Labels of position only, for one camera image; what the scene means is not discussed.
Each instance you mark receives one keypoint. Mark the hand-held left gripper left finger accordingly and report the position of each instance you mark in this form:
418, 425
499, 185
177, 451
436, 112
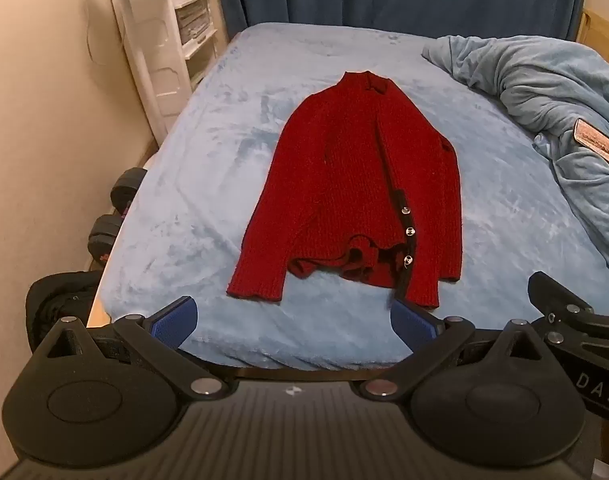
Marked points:
177, 321

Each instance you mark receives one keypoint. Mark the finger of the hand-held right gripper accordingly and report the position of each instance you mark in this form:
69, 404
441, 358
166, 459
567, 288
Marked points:
559, 305

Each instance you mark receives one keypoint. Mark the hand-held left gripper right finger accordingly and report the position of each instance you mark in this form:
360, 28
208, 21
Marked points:
412, 324

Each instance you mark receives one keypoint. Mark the red knit cardigan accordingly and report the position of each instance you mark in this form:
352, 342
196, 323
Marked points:
334, 160

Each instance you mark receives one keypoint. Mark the black dumbbell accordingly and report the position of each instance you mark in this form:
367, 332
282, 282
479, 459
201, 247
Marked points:
104, 240
127, 187

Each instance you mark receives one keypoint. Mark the black bag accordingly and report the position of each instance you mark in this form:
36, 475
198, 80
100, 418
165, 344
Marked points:
49, 300

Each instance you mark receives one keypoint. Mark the bed with blue sheet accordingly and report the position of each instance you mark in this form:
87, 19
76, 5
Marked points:
209, 160

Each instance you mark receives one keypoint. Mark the smartphone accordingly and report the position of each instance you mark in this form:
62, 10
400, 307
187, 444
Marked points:
597, 141

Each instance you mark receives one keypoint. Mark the blue fleece blanket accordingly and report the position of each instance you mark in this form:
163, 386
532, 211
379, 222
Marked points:
534, 85

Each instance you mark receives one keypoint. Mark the white standing fan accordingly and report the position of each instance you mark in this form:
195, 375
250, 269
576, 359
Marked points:
149, 60

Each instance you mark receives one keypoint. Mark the white shelf unit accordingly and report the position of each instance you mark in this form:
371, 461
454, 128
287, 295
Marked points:
202, 47

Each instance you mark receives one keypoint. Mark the wooden headboard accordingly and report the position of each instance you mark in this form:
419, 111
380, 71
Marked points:
604, 25

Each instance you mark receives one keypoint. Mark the stack of papers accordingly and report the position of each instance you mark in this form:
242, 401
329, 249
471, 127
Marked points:
192, 22

